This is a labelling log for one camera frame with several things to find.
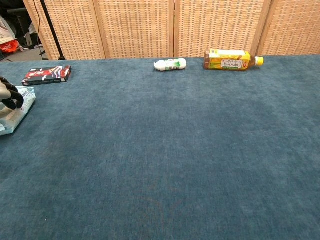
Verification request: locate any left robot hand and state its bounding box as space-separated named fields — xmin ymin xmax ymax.
xmin=0 ymin=76 xmax=25 ymax=121

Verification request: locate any wet wipes pack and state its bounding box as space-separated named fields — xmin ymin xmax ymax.
xmin=0 ymin=86 xmax=36 ymax=137

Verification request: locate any black and red box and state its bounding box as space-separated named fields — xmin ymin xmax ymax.
xmin=21 ymin=65 xmax=73 ymax=87

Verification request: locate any red plastic bag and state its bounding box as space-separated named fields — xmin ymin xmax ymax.
xmin=0 ymin=39 xmax=20 ymax=54

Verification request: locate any black tripod stand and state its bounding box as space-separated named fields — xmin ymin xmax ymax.
xmin=39 ymin=0 xmax=67 ymax=61

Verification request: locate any wicker folding screen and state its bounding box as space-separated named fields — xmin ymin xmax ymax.
xmin=22 ymin=0 xmax=320 ymax=61

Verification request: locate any blue carpet table mat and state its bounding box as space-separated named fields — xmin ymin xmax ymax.
xmin=0 ymin=53 xmax=320 ymax=240

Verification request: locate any small white plastic bottle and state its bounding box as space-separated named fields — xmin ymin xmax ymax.
xmin=153 ymin=57 xmax=188 ymax=73

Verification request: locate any yellow label tea bottle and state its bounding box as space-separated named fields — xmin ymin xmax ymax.
xmin=203 ymin=49 xmax=265 ymax=71

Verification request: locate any black floor cable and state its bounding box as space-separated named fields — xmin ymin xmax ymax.
xmin=31 ymin=0 xmax=46 ymax=55

